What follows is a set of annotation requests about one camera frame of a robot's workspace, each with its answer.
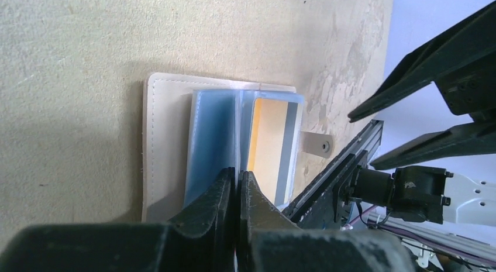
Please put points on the beige leather card holder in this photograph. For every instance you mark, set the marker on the beige leather card holder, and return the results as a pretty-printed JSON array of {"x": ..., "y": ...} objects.
[{"x": 195, "y": 126}]

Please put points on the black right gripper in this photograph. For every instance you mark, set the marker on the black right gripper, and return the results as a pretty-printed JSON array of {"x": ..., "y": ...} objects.
[{"x": 461, "y": 62}]

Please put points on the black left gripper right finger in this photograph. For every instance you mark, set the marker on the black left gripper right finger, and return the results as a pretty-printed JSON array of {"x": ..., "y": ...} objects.
[{"x": 269, "y": 241}]

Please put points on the aluminium front frame rail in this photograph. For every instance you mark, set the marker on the aluminium front frame rail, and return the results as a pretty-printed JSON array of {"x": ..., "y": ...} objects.
[{"x": 320, "y": 206}]

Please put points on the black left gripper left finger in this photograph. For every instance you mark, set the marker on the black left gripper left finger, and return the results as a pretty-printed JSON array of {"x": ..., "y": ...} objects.
[{"x": 199, "y": 238}]

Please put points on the yellow card in holder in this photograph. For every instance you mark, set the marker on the yellow card in holder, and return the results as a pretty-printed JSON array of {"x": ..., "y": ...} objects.
[{"x": 271, "y": 148}]

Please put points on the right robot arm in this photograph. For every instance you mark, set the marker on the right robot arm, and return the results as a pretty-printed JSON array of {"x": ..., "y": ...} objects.
[{"x": 416, "y": 193}]

